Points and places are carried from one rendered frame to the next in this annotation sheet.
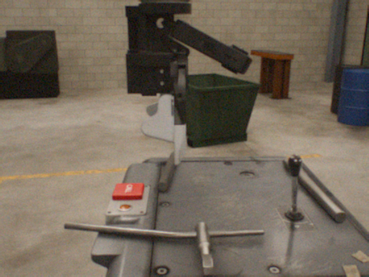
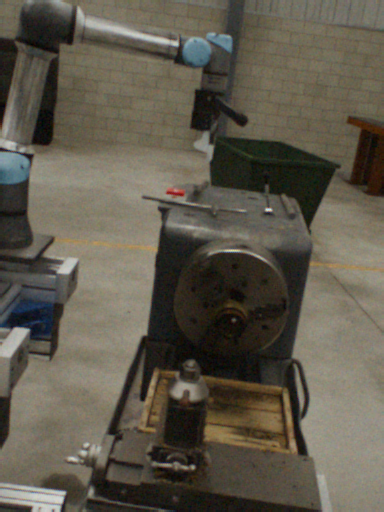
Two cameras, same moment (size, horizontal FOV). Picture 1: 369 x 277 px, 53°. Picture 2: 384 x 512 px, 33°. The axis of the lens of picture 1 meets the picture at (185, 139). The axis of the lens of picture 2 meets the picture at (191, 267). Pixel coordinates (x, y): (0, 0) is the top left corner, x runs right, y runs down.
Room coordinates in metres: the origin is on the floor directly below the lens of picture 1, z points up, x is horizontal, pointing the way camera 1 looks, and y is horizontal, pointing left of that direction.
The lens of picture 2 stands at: (-1.43, -0.09, 1.72)
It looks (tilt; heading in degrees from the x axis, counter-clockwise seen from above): 19 degrees down; 3
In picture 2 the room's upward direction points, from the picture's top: 8 degrees clockwise
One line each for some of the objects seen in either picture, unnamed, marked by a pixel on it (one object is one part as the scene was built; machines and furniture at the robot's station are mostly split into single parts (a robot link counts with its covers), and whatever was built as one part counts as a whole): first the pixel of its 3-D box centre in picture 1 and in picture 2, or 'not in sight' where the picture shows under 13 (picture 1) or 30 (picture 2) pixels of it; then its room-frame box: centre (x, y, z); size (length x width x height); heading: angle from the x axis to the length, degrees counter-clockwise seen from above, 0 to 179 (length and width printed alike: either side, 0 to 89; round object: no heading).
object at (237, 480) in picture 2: not in sight; (207, 475); (-0.36, -0.12, 0.95); 0.43 x 0.17 x 0.05; 91
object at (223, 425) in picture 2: not in sight; (218, 413); (-0.03, -0.13, 0.89); 0.36 x 0.30 x 0.04; 91
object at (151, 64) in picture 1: (160, 50); (207, 111); (0.52, 0.03, 1.56); 0.09 x 0.08 x 0.12; 91
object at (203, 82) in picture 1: (207, 108); (262, 189); (5.34, -0.33, 0.43); 1.34 x 0.94 x 0.85; 23
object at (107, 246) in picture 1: (120, 245); (171, 209); (0.54, 0.11, 1.24); 0.09 x 0.08 x 0.03; 1
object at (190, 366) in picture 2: not in sight; (190, 368); (-0.36, -0.06, 1.17); 0.04 x 0.04 x 0.03
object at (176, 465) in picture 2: not in sight; (180, 440); (-0.34, -0.06, 0.99); 0.20 x 0.10 x 0.05; 1
